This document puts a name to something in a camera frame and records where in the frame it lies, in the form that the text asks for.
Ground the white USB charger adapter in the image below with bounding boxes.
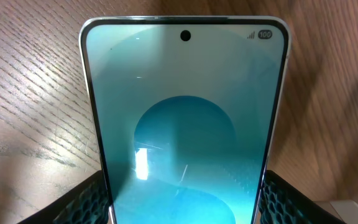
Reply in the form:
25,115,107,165
315,200,358,224

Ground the teal screen smartphone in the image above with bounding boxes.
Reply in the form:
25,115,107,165
79,16,291,224

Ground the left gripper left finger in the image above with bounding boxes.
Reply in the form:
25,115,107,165
19,170,109,224

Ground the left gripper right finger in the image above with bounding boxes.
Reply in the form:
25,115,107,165
258,170,344,224

